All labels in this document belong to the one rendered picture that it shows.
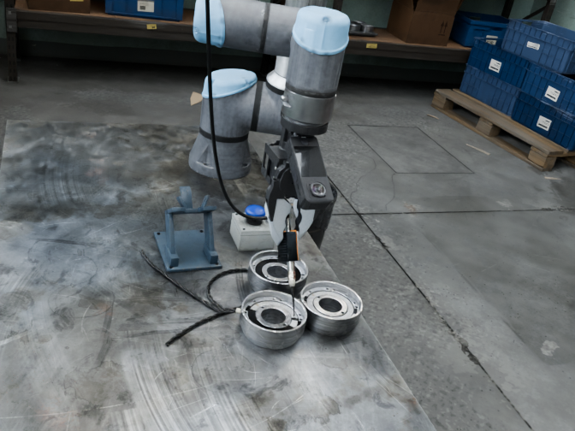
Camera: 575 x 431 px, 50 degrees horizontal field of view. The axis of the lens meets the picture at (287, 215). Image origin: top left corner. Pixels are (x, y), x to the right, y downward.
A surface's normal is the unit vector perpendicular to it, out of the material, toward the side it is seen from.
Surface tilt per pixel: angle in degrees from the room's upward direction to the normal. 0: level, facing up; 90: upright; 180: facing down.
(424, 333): 0
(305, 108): 90
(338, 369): 0
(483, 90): 91
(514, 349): 0
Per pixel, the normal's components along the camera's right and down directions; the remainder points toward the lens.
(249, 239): 0.32, 0.51
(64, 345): 0.16, -0.87
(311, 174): 0.32, -0.48
